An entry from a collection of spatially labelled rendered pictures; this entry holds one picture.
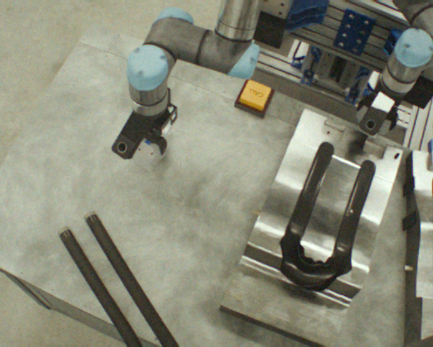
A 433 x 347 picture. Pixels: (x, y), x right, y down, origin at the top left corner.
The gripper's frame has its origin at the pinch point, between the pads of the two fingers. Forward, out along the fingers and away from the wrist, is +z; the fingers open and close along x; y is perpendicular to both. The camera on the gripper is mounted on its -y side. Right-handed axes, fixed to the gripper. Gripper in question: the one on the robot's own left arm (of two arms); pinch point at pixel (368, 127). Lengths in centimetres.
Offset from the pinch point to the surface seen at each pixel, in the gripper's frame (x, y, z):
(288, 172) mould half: 11.0, -23.6, -3.7
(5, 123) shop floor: 124, -27, 85
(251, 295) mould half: 4, -51, -1
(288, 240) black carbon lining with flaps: 3.1, -38.1, -5.8
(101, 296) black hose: 30, -69, -1
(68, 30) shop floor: 131, 25, 85
